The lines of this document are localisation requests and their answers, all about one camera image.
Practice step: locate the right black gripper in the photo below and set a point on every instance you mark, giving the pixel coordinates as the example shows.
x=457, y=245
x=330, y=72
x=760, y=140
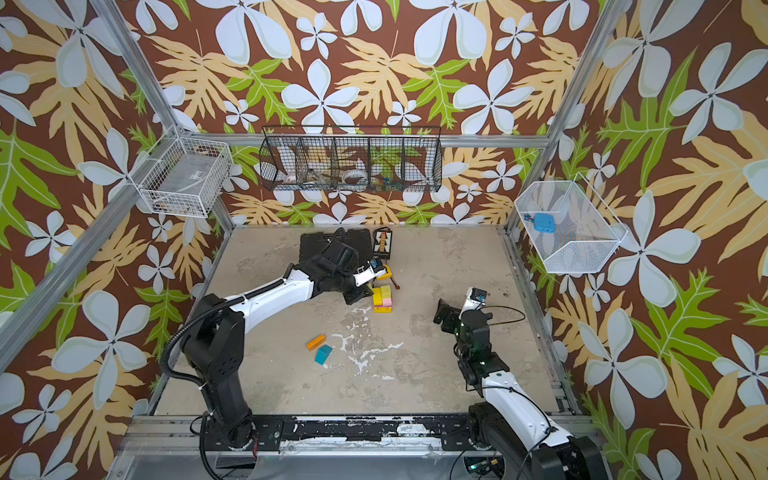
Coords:
x=452, y=318

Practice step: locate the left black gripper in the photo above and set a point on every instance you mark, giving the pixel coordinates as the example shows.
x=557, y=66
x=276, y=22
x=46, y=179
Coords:
x=361, y=292

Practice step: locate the orange bar block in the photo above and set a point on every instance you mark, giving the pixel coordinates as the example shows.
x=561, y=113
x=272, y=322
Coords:
x=316, y=342

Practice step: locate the teal block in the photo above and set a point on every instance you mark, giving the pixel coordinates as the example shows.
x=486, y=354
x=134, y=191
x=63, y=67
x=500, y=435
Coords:
x=322, y=354

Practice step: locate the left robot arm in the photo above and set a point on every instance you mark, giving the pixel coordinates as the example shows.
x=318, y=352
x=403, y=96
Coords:
x=208, y=350

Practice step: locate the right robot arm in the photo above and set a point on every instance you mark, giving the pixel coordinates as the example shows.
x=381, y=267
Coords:
x=531, y=443

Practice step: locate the black tool case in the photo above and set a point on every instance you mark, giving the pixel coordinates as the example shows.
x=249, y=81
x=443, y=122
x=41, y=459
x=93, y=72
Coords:
x=343, y=251

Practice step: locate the yellow tape measure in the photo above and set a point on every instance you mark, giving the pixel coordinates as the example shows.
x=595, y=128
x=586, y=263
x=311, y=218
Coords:
x=386, y=274

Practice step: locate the small black bit holder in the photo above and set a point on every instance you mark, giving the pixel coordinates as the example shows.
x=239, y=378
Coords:
x=382, y=246

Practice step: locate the blue object in basket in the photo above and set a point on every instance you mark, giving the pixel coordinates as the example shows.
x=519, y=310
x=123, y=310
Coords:
x=541, y=222

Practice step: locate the white mesh basket right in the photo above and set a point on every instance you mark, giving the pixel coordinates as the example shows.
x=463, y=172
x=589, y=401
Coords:
x=588, y=230

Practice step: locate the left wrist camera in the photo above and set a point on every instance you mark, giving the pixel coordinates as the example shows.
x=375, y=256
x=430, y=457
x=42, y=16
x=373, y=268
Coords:
x=372, y=270

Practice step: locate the black wire basket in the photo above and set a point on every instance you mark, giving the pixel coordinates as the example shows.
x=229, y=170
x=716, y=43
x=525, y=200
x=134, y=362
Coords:
x=354, y=158

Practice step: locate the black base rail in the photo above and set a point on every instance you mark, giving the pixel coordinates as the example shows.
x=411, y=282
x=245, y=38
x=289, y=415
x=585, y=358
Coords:
x=384, y=432

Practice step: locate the white wire basket left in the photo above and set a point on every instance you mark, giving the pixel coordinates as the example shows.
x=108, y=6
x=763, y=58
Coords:
x=183, y=175

